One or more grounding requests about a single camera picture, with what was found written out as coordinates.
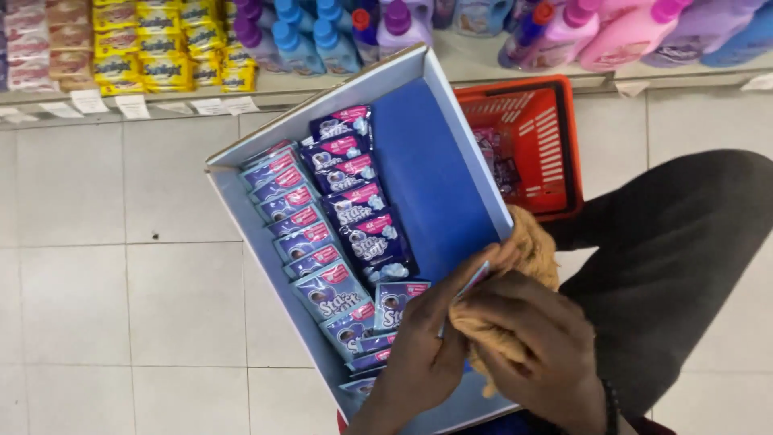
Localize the white and blue display box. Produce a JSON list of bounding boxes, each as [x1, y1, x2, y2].
[[204, 42, 520, 435]]

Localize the person's right hand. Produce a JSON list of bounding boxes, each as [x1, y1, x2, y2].
[[462, 270, 608, 427]]

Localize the heap of purple packets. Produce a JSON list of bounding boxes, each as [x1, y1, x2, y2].
[[473, 127, 524, 198]]

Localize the person's left hand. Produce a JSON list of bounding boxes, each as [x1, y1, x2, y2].
[[376, 242, 521, 424]]

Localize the person's black trousers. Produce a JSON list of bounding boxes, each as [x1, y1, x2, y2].
[[540, 149, 773, 424]]

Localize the row of light blue sachets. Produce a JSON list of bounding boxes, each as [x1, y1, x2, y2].
[[238, 140, 432, 400]]

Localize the tan cleaning cloth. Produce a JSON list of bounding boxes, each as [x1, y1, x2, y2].
[[448, 204, 561, 400]]

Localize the store shelf with cleaning products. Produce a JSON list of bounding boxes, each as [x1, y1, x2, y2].
[[0, 0, 773, 131]]

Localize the black wrist bracelet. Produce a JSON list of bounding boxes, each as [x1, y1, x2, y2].
[[601, 379, 621, 435]]

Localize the dark blue softener sachet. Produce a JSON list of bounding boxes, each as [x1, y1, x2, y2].
[[321, 181, 389, 227], [300, 134, 370, 170], [309, 104, 372, 141], [338, 208, 419, 285], [314, 154, 380, 194]]

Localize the red plastic shopping basket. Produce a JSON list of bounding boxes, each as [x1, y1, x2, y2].
[[454, 75, 584, 223]]

